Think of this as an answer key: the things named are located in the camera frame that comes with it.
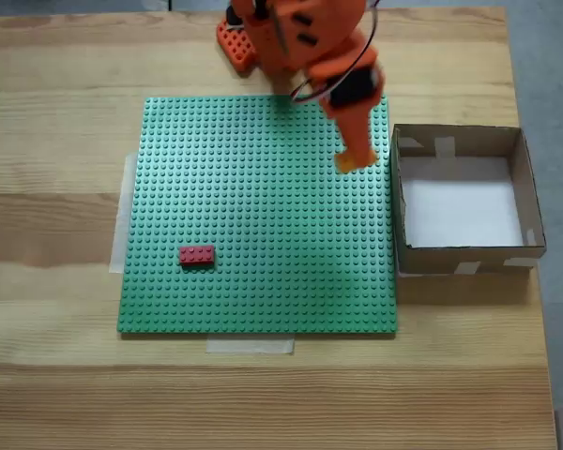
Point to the white paper sheet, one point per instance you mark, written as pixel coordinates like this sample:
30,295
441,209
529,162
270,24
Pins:
460,206

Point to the yellow lego block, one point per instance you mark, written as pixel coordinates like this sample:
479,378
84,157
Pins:
347,164

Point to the open cardboard box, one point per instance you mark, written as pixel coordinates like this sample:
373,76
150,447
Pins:
450,262

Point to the green lego baseplate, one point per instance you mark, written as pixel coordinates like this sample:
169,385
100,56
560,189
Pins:
263,234

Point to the red lego block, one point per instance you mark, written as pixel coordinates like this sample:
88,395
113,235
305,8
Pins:
197,255

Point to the masking tape strip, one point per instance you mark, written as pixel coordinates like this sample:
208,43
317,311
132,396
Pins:
248,346
119,225

